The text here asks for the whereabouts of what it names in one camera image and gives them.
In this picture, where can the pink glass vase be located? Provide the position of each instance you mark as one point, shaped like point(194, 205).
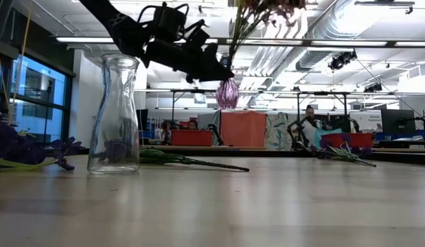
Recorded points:
point(227, 96)

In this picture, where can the clear glass vase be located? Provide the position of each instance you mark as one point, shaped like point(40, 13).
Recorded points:
point(112, 103)

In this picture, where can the purple artificial flower stem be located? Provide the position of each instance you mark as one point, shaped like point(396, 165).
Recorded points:
point(171, 158)
point(13, 147)
point(342, 154)

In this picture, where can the black background robot arm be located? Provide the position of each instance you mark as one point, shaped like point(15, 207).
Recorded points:
point(294, 137)

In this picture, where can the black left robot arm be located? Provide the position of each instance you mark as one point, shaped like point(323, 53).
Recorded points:
point(119, 27)

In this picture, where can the orange cloth partition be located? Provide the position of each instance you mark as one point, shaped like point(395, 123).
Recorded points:
point(243, 130)

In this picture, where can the person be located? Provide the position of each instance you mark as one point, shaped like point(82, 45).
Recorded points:
point(309, 111)
point(192, 124)

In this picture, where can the red storage bin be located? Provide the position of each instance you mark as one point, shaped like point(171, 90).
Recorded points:
point(191, 139)
point(356, 140)

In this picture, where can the black monitor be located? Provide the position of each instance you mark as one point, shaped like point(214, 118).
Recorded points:
point(142, 120)
point(397, 121)

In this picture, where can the floral patterned cloth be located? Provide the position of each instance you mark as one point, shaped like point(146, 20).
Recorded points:
point(279, 132)

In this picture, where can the ceiling light strip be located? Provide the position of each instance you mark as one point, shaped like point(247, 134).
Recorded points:
point(81, 40)
point(349, 43)
point(413, 44)

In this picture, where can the teal cloth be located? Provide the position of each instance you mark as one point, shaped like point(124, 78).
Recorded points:
point(327, 135)

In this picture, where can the black spotlight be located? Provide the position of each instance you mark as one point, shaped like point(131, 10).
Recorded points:
point(341, 61)
point(373, 88)

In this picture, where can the white sign board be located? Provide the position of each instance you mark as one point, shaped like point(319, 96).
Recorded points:
point(366, 120)

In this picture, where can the large glass window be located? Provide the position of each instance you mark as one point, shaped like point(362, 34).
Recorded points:
point(33, 116)

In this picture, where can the black background gantry frame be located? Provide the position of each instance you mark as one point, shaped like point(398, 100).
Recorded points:
point(322, 92)

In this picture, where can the silver ventilation duct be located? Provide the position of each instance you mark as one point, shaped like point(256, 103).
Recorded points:
point(318, 48)

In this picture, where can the black camera stand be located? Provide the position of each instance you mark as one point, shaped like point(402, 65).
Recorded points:
point(49, 85)

